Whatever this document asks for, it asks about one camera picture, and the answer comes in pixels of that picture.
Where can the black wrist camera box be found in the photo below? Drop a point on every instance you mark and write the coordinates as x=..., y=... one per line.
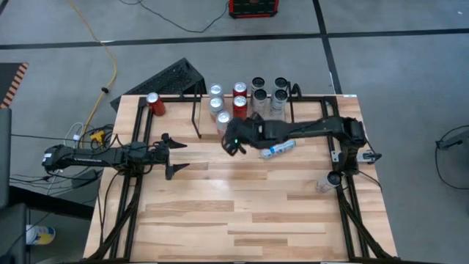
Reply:
x=137, y=150
x=232, y=146

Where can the red Coca-Cola can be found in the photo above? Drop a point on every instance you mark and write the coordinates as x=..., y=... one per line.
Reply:
x=240, y=108
x=240, y=88
x=157, y=107

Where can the grey cabinet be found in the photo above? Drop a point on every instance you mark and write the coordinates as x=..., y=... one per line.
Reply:
x=4, y=157

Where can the red and black toolbox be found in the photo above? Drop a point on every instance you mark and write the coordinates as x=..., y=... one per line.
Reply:
x=253, y=7

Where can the white Celsius Peach Vibe can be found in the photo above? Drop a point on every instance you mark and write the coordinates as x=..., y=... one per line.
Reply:
x=324, y=185
x=260, y=100
x=258, y=83

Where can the grey floor stand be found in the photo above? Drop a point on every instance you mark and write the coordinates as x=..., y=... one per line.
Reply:
x=454, y=140

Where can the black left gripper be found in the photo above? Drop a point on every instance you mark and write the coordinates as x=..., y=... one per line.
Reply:
x=163, y=154

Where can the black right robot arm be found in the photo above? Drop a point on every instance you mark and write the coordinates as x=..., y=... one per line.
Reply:
x=322, y=128

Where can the white Celsius Arctic Vibe can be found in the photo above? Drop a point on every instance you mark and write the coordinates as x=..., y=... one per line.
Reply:
x=280, y=83
x=279, y=102
x=278, y=148

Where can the hazard striped floor mat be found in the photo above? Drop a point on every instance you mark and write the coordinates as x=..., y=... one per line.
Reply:
x=9, y=78

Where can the white yellow blue container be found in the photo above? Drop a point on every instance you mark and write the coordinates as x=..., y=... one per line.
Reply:
x=40, y=234

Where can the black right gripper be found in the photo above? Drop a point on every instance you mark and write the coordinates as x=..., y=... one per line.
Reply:
x=245, y=130

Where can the grey metal base plate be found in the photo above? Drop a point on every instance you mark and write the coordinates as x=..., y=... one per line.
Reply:
x=368, y=157

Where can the pink silver Spindrift can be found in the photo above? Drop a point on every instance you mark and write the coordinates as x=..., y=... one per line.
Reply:
x=215, y=91
x=222, y=121
x=216, y=106

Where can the black aluminium rig frame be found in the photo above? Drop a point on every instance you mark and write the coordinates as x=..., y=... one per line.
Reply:
x=129, y=216

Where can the black metal shelf frame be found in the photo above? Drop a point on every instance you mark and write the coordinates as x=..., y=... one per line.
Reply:
x=292, y=108
x=193, y=117

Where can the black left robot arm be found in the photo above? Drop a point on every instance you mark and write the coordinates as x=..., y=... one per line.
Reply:
x=88, y=155

